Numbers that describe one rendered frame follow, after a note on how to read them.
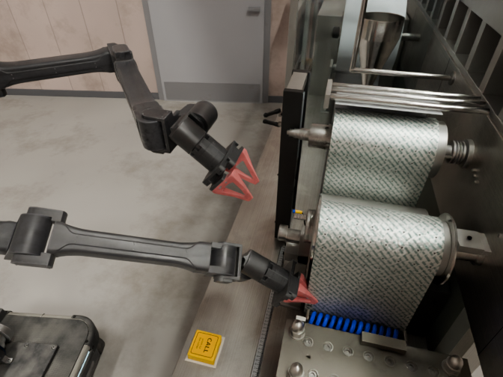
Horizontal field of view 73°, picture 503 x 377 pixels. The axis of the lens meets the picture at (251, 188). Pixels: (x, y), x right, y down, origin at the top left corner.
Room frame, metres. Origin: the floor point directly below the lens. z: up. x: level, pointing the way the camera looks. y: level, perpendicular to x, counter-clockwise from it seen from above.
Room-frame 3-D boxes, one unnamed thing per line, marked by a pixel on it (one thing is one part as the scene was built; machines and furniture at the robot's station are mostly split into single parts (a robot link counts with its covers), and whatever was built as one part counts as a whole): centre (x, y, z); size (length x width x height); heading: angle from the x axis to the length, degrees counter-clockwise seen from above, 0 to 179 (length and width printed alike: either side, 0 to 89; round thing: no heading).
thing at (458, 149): (0.70, -0.49, 1.34); 0.07 x 0.07 x 0.07; 76
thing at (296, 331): (0.41, -0.11, 1.05); 0.04 x 0.04 x 0.04
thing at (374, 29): (1.20, -0.42, 1.50); 0.14 x 0.14 x 0.06
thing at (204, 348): (0.43, 0.12, 0.91); 0.07 x 0.07 x 0.02; 76
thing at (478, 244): (0.46, -0.43, 1.28); 0.06 x 0.05 x 0.02; 76
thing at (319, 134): (0.78, -0.18, 1.34); 0.06 x 0.06 x 0.06; 76
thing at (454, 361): (0.33, -0.43, 1.05); 0.04 x 0.04 x 0.04
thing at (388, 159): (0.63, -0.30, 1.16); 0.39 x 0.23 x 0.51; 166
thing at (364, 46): (1.20, -0.42, 1.19); 0.14 x 0.14 x 0.57
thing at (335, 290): (0.44, -0.25, 1.10); 0.23 x 0.01 x 0.18; 76
